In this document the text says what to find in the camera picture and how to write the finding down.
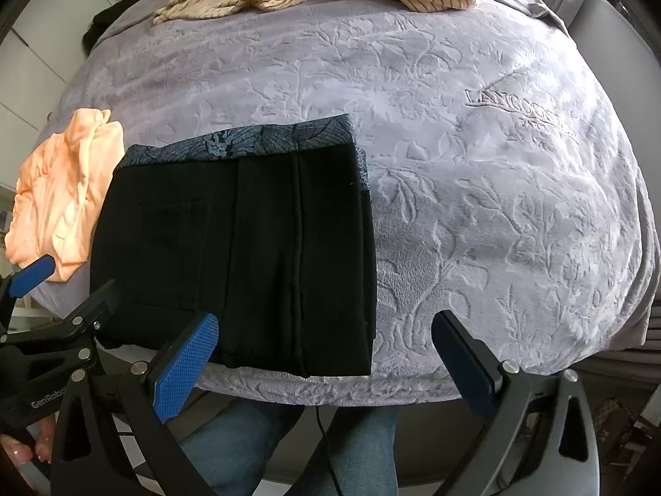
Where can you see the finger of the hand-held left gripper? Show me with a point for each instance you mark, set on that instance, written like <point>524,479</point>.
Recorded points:
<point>88,312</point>
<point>31,274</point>

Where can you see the black pants with patterned waistband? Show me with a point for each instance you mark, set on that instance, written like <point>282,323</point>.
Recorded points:
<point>248,248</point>

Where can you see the brown patterned object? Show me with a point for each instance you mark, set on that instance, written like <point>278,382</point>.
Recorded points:
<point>622,431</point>

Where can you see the person's left hand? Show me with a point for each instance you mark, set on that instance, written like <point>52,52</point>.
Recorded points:
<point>26,444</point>

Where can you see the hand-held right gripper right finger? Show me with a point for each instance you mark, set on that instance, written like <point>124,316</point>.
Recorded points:
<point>465,367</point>

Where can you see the purple embossed blanket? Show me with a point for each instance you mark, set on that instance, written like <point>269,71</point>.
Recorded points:
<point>465,191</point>

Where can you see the grey furniture panel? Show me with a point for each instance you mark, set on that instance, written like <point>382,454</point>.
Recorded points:
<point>609,36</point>

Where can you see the orange garment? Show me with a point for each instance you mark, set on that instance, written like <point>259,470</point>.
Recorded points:
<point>57,186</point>

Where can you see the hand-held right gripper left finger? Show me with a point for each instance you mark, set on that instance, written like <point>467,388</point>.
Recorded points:
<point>186,367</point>

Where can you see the person's leg in jeans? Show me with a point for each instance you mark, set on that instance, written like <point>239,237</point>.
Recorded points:
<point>361,449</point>
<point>242,449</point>

